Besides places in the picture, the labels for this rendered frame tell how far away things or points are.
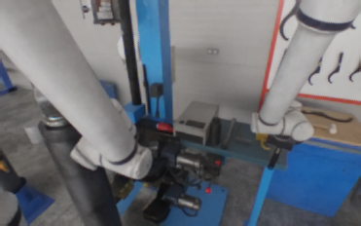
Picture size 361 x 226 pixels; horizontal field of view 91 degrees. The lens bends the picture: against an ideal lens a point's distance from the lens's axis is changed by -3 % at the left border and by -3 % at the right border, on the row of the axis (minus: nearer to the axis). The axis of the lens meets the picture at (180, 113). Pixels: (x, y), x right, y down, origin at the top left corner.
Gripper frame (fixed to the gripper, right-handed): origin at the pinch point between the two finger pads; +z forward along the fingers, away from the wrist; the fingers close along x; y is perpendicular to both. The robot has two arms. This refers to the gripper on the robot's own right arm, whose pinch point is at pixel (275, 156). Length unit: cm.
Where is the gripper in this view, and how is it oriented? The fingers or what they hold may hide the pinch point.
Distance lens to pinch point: 118.0
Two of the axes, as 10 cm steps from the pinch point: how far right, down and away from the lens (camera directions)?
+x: 7.9, 2.8, -5.4
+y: -6.1, 3.9, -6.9
